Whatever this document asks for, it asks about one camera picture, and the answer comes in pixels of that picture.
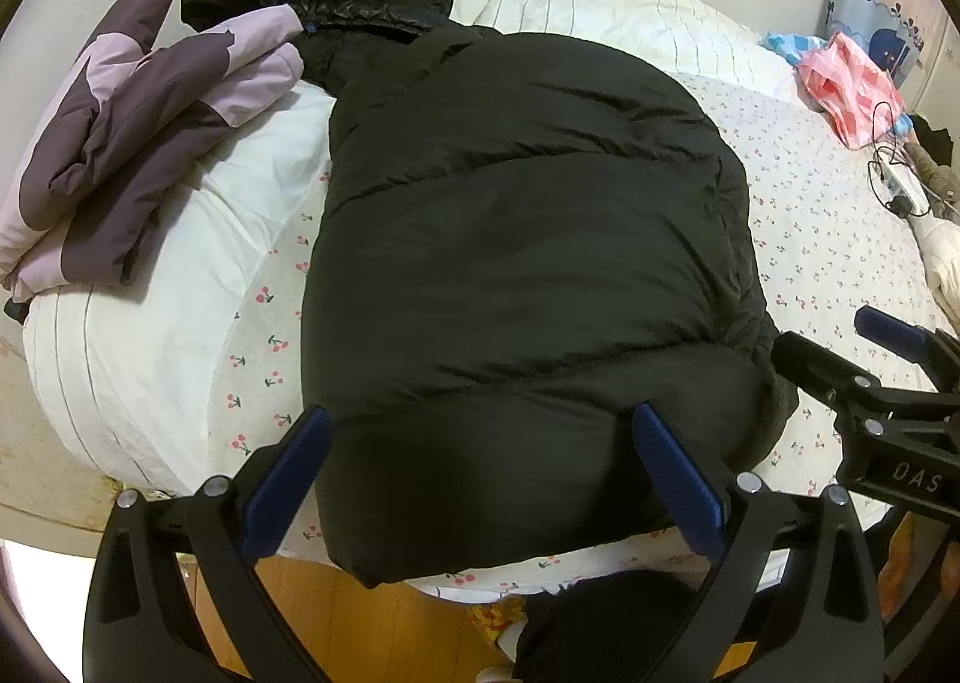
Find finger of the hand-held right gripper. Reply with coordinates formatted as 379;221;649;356
853;304;960;391
771;329;887;430

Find black cable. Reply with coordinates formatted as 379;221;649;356
866;99;931;219

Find small black item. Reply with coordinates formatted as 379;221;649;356
911;116;957;159

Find pink checked plastic bag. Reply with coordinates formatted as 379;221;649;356
795;32;908;151

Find yellow floral slipper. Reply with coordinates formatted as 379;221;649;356
469;597;526;654

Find black matte puffer jacket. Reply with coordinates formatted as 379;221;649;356
300;26;800;590

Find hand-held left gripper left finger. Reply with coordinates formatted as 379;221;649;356
79;405;335;683

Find light blue patterned cloth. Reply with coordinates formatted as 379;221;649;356
761;30;826;61

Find person's black pants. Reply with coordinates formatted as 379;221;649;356
514;574;721;683

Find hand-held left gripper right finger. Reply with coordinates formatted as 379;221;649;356
628;399;890;683

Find white power strip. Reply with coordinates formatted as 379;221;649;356
874;161;931;219

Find cherry print bed sheet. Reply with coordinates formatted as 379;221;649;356
206;71;960;601

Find purple and lilac jacket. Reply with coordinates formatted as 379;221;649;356
0;0;305;301

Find white striped duvet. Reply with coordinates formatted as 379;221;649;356
22;0;796;496

